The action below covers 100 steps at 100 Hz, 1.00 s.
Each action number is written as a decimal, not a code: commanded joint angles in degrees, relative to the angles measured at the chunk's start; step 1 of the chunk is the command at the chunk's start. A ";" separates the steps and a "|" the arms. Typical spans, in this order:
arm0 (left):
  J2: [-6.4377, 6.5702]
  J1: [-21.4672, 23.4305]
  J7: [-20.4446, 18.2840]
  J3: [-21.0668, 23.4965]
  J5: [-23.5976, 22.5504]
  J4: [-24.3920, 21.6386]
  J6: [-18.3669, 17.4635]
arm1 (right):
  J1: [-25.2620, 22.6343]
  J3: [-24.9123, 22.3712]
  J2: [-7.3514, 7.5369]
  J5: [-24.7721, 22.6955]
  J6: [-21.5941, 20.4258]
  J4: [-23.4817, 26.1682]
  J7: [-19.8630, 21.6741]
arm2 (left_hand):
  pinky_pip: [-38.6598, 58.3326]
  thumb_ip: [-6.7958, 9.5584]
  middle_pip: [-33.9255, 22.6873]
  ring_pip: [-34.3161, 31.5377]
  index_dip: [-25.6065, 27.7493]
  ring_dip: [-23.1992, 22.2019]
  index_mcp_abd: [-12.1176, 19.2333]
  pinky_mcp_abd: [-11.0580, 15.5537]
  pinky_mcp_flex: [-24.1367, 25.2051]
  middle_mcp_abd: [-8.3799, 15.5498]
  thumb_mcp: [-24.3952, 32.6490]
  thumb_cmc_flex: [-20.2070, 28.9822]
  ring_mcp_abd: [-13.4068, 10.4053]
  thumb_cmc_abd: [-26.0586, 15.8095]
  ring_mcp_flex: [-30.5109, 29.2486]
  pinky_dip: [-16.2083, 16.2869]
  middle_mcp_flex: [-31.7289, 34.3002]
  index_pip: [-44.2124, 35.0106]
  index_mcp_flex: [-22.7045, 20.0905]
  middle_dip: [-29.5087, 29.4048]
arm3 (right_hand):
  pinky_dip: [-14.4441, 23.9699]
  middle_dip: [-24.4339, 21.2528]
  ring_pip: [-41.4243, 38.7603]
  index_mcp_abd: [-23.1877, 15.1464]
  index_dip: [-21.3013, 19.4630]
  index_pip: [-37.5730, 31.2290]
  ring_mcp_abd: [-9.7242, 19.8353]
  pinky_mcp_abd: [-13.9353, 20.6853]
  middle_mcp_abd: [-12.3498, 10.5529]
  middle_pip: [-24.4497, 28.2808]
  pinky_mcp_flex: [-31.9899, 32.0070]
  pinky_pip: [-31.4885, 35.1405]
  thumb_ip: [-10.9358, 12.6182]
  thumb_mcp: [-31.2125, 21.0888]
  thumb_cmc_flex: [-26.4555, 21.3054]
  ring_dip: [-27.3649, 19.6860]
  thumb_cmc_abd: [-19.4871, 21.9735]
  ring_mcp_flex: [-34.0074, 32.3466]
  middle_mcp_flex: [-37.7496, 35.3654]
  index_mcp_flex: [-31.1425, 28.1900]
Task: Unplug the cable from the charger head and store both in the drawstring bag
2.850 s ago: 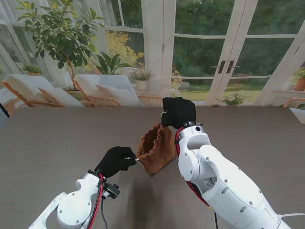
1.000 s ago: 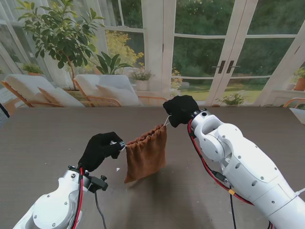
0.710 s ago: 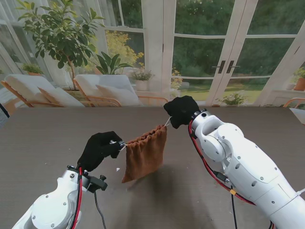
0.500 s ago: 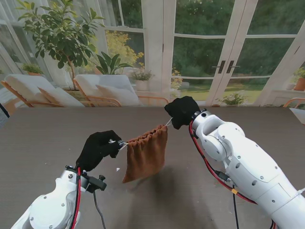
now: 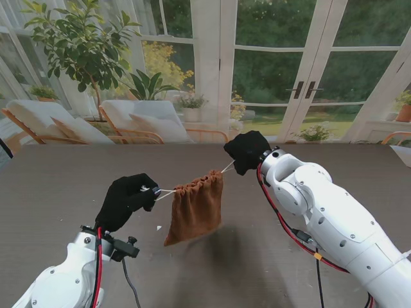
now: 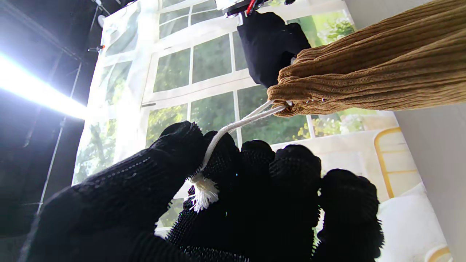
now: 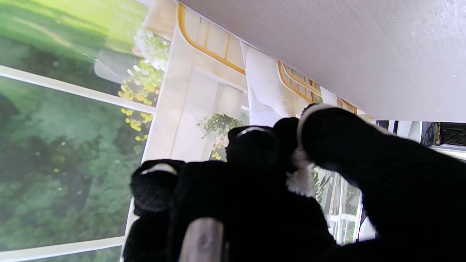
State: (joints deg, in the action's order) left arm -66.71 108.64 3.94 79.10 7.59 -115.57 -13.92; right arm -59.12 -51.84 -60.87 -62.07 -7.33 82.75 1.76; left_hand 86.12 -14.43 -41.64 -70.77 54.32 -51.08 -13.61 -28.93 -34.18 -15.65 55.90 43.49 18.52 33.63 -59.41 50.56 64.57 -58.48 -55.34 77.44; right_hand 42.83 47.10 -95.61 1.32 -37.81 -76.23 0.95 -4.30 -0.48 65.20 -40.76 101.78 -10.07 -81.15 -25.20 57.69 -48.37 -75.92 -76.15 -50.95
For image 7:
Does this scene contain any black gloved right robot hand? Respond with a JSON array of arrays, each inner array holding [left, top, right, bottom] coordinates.
[[122, 104, 466, 262]]

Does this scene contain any brown corduroy drawstring bag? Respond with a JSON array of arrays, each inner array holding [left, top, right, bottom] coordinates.
[[286, 103, 339, 198]]

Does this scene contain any printed garden room backdrop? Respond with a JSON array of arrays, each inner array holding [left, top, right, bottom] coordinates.
[[0, 0, 377, 262]]

